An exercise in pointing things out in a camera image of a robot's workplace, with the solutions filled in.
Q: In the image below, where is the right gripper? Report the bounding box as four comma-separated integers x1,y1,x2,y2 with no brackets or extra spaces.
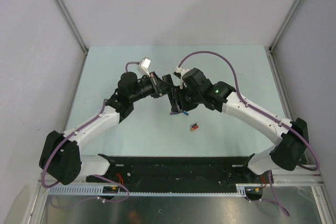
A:
172,84,202,113

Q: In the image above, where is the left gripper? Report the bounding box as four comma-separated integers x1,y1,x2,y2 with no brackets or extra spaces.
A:
129,71,174,103

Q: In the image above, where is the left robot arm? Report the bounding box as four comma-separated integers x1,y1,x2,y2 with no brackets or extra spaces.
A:
39,72,174,185

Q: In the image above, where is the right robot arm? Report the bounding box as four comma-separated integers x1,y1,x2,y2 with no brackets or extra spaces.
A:
169,67,309,183

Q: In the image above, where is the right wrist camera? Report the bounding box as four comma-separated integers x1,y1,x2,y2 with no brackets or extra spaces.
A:
173,66,189,89

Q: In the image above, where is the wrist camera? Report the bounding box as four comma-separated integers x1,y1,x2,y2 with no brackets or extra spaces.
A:
173,66,189,89
137,57,151,76

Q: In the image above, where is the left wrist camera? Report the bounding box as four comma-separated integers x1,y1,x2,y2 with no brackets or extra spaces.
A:
137,57,151,76

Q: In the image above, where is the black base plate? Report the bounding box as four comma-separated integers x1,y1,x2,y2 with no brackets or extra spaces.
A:
86,155,261,191

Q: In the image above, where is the grey cable duct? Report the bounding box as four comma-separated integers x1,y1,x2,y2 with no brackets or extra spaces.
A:
49,184,262,197

